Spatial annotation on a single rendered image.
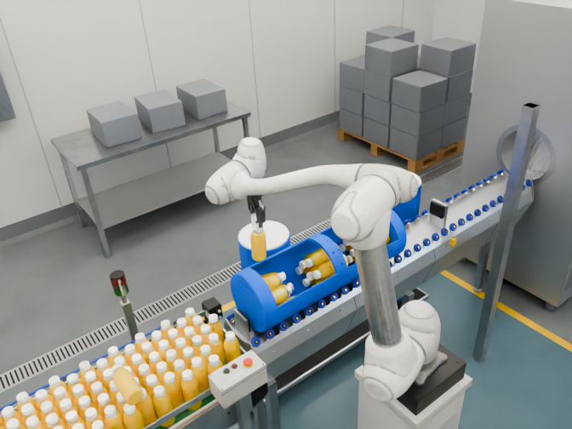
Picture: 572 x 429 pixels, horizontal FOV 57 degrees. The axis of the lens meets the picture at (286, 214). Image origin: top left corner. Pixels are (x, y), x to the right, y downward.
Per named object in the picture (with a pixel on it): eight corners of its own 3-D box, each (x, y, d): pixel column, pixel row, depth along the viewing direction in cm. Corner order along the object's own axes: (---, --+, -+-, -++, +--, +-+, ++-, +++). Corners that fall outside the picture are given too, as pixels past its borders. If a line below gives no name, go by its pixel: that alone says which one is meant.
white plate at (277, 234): (237, 251, 273) (237, 253, 274) (290, 247, 274) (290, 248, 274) (238, 222, 296) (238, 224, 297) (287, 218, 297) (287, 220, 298)
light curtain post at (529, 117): (485, 357, 337) (540, 105, 246) (480, 362, 334) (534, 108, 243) (477, 351, 341) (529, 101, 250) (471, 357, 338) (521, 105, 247)
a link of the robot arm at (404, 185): (370, 153, 168) (349, 171, 159) (424, 160, 158) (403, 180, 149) (374, 189, 174) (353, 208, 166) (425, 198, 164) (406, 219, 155)
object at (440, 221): (445, 227, 300) (449, 204, 292) (441, 230, 298) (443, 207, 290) (431, 220, 307) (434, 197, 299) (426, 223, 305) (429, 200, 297)
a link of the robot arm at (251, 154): (249, 162, 205) (229, 180, 197) (247, 128, 194) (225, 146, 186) (272, 171, 200) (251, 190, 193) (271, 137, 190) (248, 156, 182)
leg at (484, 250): (483, 290, 391) (496, 220, 357) (477, 294, 388) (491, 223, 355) (476, 286, 395) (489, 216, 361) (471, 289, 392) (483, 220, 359)
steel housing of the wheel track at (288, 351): (527, 227, 348) (538, 182, 330) (261, 402, 242) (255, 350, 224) (489, 210, 368) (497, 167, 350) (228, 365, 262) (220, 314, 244)
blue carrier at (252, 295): (406, 263, 270) (408, 216, 256) (268, 345, 228) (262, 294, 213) (366, 240, 291) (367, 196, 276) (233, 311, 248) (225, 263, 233)
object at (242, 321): (253, 339, 235) (250, 318, 228) (248, 341, 233) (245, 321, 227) (240, 327, 241) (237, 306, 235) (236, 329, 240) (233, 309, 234)
